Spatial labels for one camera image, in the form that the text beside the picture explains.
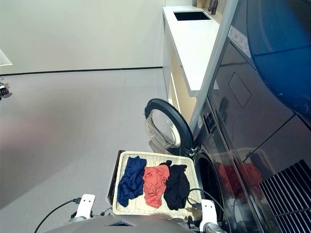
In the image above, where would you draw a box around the navy blue garment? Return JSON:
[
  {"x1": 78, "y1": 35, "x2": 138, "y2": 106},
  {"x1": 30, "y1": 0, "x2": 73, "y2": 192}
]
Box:
[{"x1": 117, "y1": 155, "x2": 148, "y2": 208}]

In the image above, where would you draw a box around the orange garment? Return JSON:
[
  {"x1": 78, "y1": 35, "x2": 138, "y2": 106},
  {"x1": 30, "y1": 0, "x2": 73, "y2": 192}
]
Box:
[{"x1": 142, "y1": 164, "x2": 171, "y2": 209}]

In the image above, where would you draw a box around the black garment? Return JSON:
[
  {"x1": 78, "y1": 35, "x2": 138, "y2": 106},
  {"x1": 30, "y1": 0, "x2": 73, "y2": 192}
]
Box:
[{"x1": 163, "y1": 160, "x2": 191, "y2": 211}]

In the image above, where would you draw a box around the round glass washing machine door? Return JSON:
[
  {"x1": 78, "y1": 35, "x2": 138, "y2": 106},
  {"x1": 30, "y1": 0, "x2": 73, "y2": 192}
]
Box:
[{"x1": 144, "y1": 98, "x2": 195, "y2": 156}]

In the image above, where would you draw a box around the pale woven basket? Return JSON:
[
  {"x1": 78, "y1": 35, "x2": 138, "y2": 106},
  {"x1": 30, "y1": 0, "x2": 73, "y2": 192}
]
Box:
[{"x1": 112, "y1": 150, "x2": 203, "y2": 220}]

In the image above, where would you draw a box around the grey washing machine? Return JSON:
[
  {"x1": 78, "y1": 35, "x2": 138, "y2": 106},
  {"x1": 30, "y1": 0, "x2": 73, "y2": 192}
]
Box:
[{"x1": 189, "y1": 0, "x2": 311, "y2": 233}]

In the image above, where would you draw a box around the pale wooden cabinet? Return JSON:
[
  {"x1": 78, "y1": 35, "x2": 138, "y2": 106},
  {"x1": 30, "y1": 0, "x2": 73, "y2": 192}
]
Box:
[{"x1": 167, "y1": 51, "x2": 198, "y2": 125}]

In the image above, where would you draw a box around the white counter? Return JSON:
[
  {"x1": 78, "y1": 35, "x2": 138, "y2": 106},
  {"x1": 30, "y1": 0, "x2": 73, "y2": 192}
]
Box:
[{"x1": 162, "y1": 5, "x2": 221, "y2": 98}]

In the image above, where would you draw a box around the black sink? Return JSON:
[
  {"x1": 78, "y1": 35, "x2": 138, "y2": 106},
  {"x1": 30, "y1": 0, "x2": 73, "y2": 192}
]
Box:
[{"x1": 173, "y1": 11, "x2": 212, "y2": 22}]

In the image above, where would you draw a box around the grey robot torso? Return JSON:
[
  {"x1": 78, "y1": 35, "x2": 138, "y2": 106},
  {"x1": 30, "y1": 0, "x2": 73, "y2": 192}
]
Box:
[{"x1": 43, "y1": 214, "x2": 193, "y2": 233}]

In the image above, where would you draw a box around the small dark floor object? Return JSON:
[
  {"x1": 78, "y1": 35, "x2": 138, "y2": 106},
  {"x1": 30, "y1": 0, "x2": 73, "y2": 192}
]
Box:
[{"x1": 0, "y1": 77, "x2": 13, "y2": 100}]

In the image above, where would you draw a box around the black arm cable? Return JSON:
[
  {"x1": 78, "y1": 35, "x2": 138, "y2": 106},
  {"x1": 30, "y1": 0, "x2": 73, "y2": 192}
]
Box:
[
  {"x1": 187, "y1": 188, "x2": 232, "y2": 233},
  {"x1": 34, "y1": 197, "x2": 82, "y2": 233}
]

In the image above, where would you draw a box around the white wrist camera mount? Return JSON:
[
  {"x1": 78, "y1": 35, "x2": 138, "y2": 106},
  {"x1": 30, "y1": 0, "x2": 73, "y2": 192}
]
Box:
[
  {"x1": 73, "y1": 194, "x2": 96, "y2": 219},
  {"x1": 199, "y1": 199, "x2": 218, "y2": 226}
]

